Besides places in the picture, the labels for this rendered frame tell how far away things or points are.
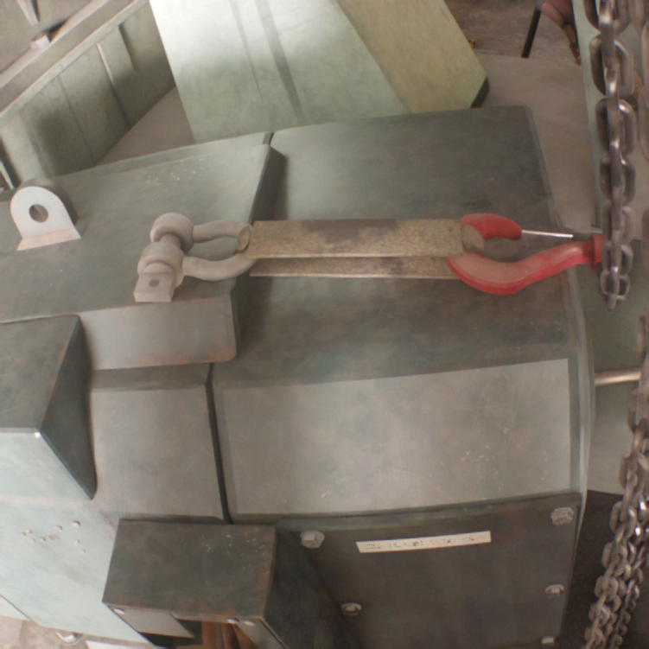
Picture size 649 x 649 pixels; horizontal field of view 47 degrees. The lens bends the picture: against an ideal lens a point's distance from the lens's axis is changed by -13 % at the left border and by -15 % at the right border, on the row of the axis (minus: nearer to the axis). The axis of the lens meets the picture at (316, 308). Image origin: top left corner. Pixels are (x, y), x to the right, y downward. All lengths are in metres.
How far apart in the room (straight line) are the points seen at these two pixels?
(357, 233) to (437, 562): 0.24
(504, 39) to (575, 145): 1.70
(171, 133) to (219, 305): 0.84
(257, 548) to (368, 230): 0.23
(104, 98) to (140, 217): 0.76
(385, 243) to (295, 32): 0.52
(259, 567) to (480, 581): 0.18
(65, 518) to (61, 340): 0.15
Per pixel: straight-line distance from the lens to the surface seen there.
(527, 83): 1.29
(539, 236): 0.58
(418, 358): 0.53
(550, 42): 2.78
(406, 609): 0.70
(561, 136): 1.16
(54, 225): 0.71
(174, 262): 0.57
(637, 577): 0.69
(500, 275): 0.54
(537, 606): 0.71
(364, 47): 1.00
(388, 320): 0.56
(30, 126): 1.30
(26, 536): 0.73
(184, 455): 0.58
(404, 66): 1.05
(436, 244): 0.55
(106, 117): 1.43
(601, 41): 0.31
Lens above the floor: 1.24
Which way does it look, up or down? 42 degrees down
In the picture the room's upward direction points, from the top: 19 degrees counter-clockwise
